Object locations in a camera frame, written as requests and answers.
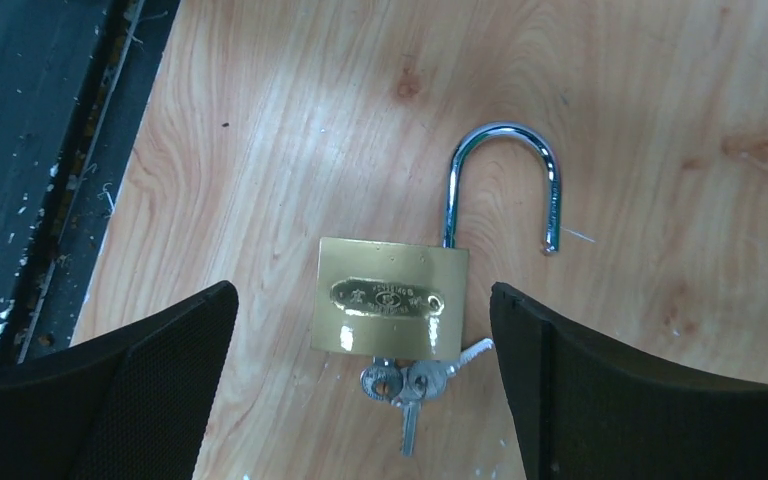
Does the brass padlock with steel shackle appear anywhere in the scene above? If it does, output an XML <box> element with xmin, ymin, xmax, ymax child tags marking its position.
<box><xmin>310</xmin><ymin>122</ymin><xmax>562</xmax><ymax>360</ymax></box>

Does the silver key bunch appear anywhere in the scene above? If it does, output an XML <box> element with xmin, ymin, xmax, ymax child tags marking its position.
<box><xmin>360</xmin><ymin>338</ymin><xmax>495</xmax><ymax>457</ymax></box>

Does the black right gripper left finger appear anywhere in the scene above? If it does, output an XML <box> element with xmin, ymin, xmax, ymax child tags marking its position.
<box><xmin>0</xmin><ymin>280</ymin><xmax>239</xmax><ymax>479</ymax></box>

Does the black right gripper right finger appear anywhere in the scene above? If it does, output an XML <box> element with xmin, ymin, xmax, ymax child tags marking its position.
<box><xmin>489</xmin><ymin>282</ymin><xmax>768</xmax><ymax>479</ymax></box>

